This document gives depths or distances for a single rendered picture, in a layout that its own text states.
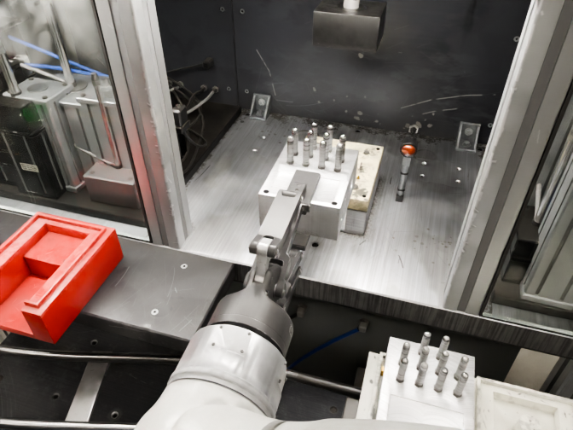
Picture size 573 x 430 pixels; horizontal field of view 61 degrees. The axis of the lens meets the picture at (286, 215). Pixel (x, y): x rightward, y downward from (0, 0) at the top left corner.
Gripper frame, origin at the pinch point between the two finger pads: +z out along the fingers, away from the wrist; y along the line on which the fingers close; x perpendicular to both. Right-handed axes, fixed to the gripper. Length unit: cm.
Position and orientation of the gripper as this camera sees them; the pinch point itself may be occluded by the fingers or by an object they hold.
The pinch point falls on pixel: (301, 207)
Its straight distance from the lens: 57.6
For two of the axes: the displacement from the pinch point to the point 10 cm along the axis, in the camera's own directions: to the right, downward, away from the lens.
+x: -9.6, -1.8, 2.1
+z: 2.8, -6.3, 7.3
